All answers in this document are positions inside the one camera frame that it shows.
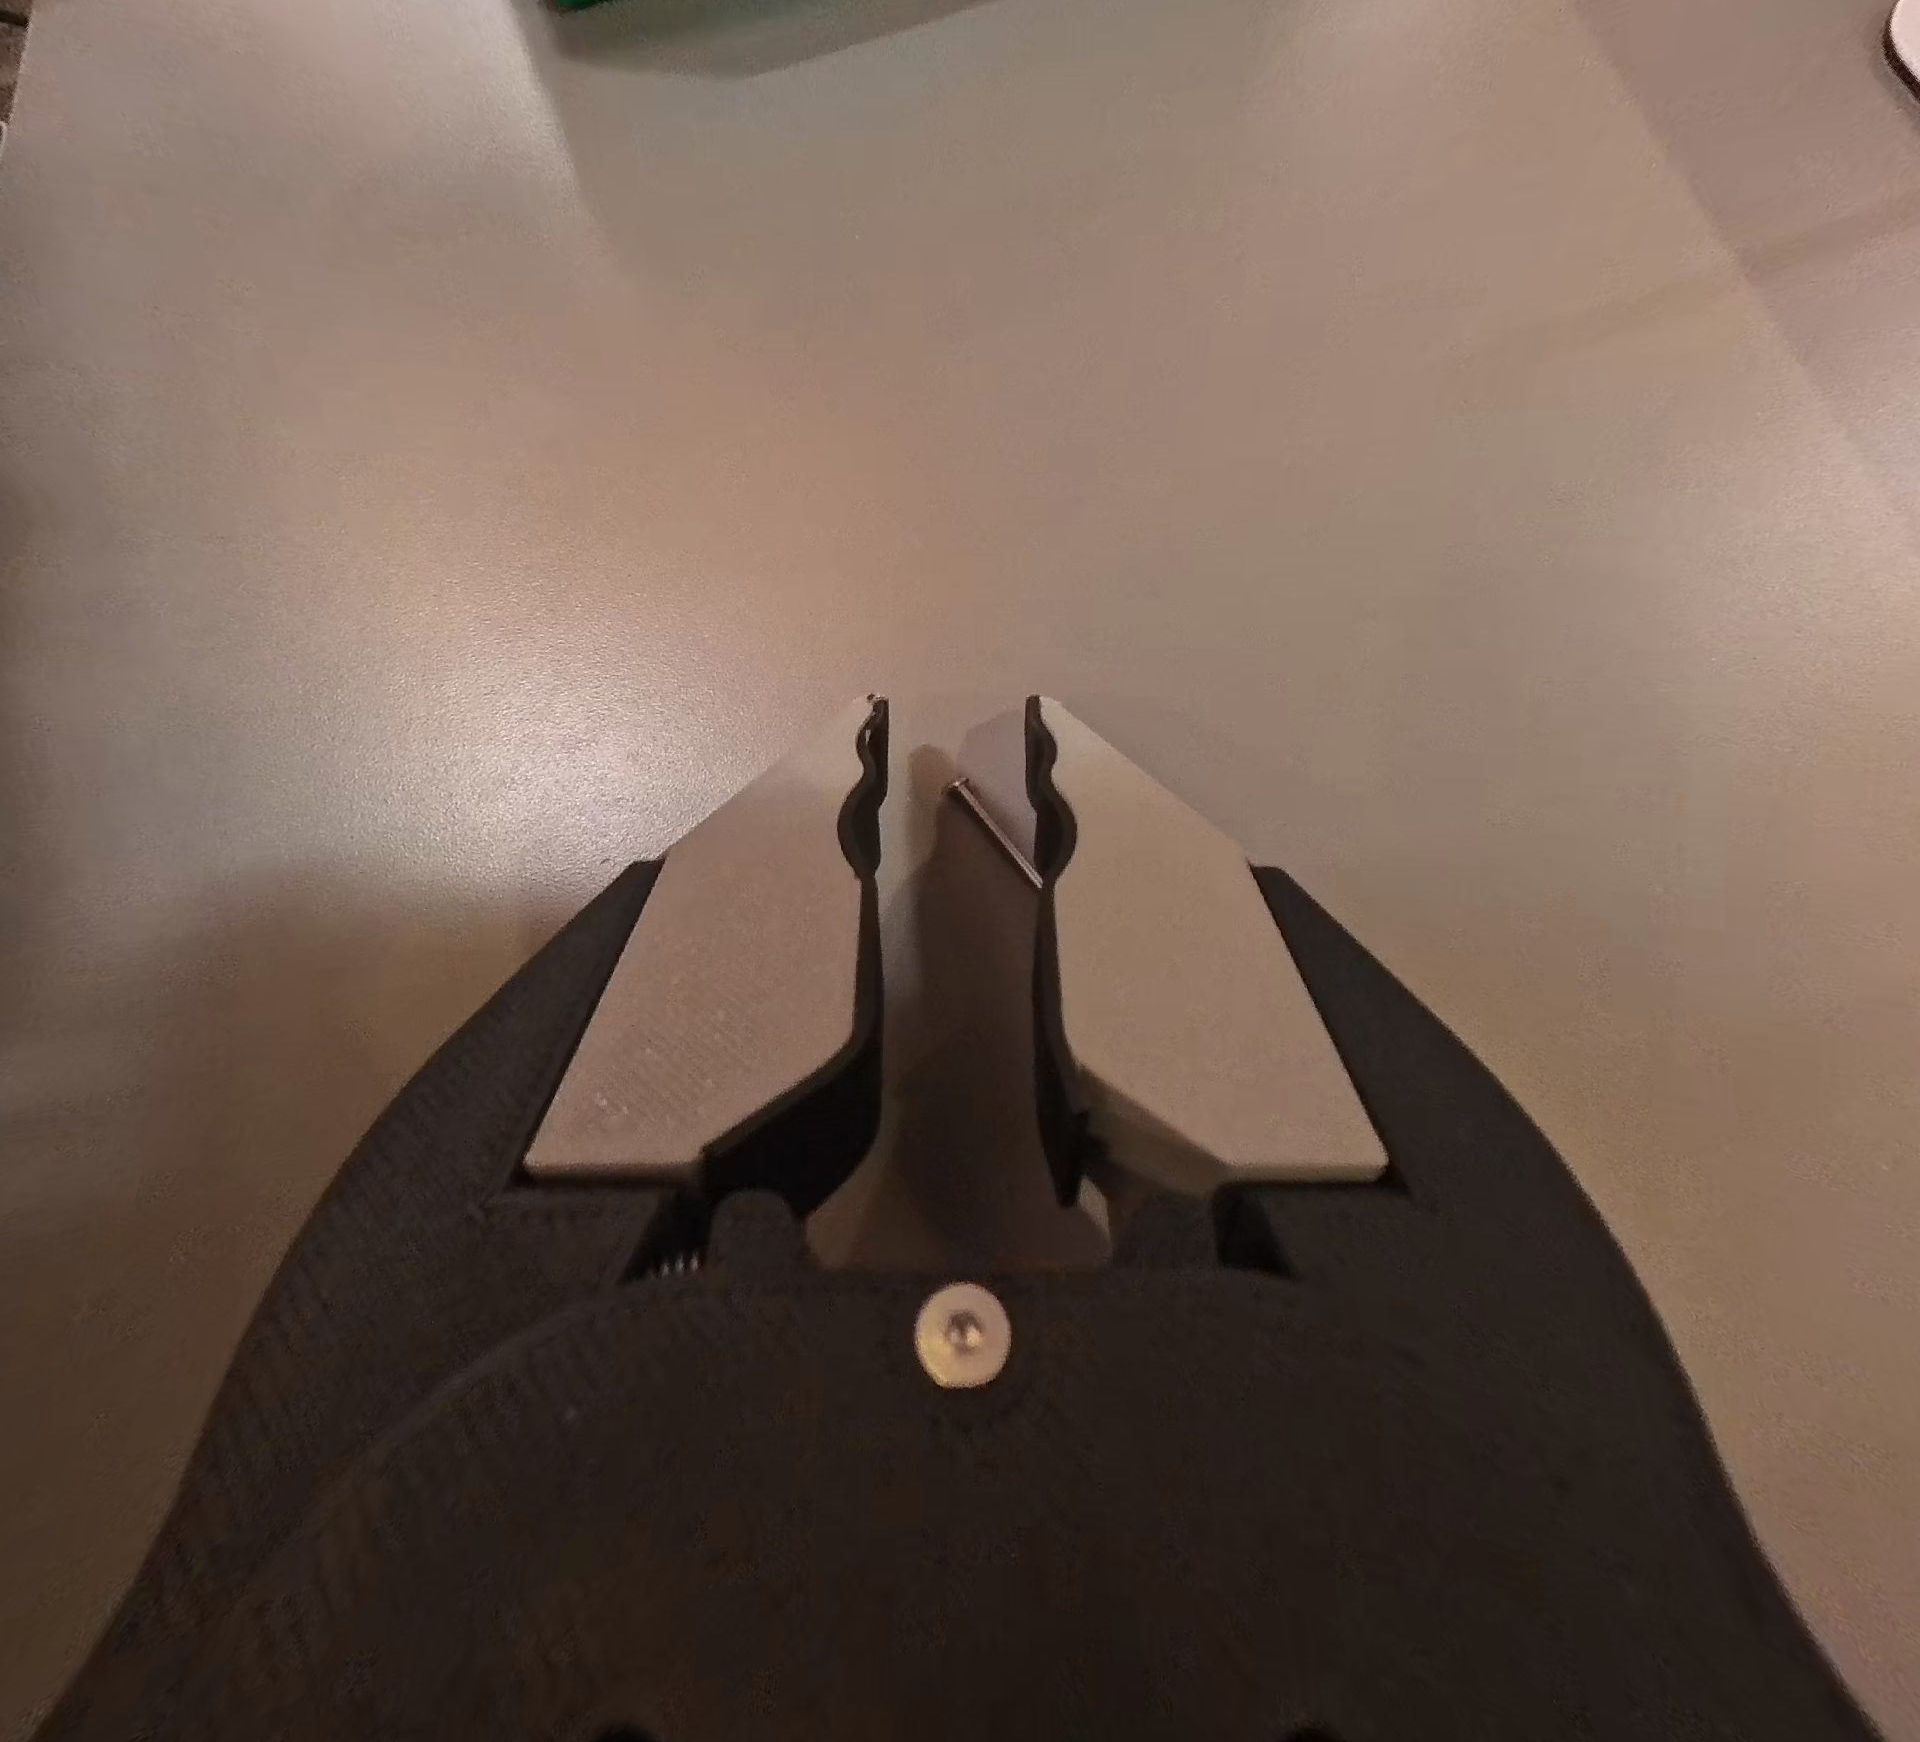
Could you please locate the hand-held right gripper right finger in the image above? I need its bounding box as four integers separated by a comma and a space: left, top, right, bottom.
1023, 696, 1390, 1234

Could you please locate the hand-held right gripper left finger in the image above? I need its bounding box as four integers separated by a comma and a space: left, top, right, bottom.
521, 696, 900, 1234

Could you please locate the metal bolt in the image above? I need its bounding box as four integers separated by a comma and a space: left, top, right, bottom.
940, 775, 1050, 890

